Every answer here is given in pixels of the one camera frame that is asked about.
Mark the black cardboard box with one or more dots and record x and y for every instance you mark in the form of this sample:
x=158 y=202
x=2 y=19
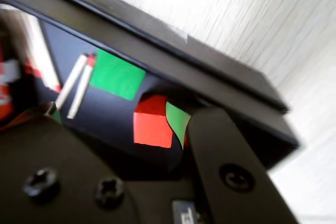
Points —
x=110 y=129

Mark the green wooden cube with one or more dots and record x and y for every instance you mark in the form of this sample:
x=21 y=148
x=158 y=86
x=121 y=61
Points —
x=116 y=74

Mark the red matchbox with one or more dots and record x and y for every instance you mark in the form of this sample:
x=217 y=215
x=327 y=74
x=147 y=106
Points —
x=5 y=90

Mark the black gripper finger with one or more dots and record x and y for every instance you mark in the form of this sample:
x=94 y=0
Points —
x=231 y=161
x=52 y=169

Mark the red wooden cube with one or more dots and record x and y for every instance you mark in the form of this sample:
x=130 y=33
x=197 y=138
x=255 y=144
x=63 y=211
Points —
x=152 y=129

